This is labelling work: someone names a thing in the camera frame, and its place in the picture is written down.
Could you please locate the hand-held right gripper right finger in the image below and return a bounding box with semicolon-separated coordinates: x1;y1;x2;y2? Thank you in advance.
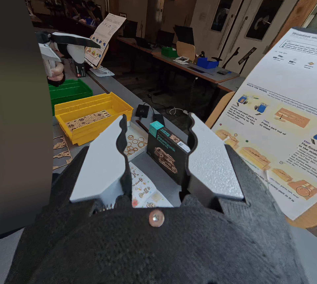
181;113;245;205

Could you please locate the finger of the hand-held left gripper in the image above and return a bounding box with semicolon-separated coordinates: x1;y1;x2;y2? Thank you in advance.
38;43;62;78
50;32;101;49

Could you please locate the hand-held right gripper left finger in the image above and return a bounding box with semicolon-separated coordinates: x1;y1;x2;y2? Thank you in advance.
69;114;133;206

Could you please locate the grey desk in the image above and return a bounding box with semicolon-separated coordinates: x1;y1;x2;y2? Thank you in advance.
0;65;317;284

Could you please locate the person's left hand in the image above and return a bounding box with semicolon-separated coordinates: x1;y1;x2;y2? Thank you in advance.
52;61;66;81

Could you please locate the small black box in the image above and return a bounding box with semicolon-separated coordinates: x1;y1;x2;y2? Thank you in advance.
69;59;86;78

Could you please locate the wooden sheet stand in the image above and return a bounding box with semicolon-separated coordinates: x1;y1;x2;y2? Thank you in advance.
89;40;110;69
205;91;317;229
176;41;196;62

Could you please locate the yellow plastic bin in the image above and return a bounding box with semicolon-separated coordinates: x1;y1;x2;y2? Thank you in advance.
54;92;134;146

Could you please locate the white stand base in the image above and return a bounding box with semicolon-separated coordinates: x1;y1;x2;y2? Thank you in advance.
89;66;115;77

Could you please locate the pile of wooden rings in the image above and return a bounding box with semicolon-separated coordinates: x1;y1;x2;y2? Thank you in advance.
124;134;148;156

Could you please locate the green plastic bin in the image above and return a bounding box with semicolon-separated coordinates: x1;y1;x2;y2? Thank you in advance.
48;78;94;116
161;47;179;58

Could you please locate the large printed instruction sheet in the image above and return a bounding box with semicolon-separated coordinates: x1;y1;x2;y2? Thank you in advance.
211;27;317;220
84;13;127;67

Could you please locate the laser-cut wooden parts sheet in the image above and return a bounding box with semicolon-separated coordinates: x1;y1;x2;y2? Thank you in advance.
53;135;73;170
66;110;111;131

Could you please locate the black model kit box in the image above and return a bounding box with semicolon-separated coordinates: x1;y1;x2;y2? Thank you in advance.
146;121;192;185

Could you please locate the assembly instruction booklet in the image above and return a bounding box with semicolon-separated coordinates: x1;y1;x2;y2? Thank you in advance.
129;162;174;208

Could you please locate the brown pencil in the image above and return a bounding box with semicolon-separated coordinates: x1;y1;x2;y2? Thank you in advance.
135;120;149;133

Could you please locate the black monitor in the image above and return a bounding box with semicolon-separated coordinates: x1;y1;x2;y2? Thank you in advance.
123;20;138;38
156;30;175;47
173;25;195;45

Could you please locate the square black power adapter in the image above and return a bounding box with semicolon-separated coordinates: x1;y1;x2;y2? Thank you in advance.
136;104;150;118

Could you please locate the long wood-edged table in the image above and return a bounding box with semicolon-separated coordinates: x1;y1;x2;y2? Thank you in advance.
116;36;241;92

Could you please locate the black keyboard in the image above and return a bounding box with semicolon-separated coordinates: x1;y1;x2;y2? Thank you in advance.
187;64;206;74

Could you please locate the blue plastic bin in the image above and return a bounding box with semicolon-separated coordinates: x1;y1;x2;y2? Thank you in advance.
197;57;220;69

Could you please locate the black adapter cable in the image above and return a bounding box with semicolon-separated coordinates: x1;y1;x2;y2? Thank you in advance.
142;102;156;117

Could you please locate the dark wall poster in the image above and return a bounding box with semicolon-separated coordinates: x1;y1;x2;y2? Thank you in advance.
245;0;284;41
211;0;235;33

